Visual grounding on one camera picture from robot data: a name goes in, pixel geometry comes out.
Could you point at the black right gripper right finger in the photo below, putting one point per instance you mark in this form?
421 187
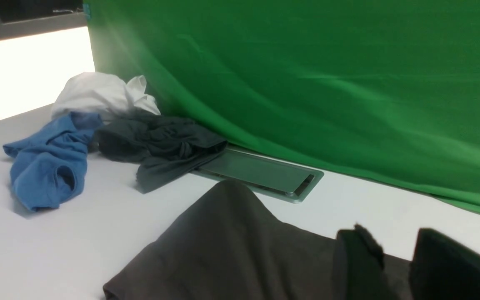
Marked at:
443 269

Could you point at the dark teal crumpled garment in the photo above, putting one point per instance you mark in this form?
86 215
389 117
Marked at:
164 147

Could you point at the green backdrop cloth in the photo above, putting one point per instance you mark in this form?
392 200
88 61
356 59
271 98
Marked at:
386 90

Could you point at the white crumpled garment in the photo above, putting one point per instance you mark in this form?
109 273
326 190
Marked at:
104 94

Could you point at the blue crumpled garment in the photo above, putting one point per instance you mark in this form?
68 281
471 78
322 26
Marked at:
49 167

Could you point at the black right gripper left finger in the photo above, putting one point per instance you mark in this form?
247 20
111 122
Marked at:
358 269

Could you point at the dark window frame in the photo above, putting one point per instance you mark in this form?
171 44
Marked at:
42 44

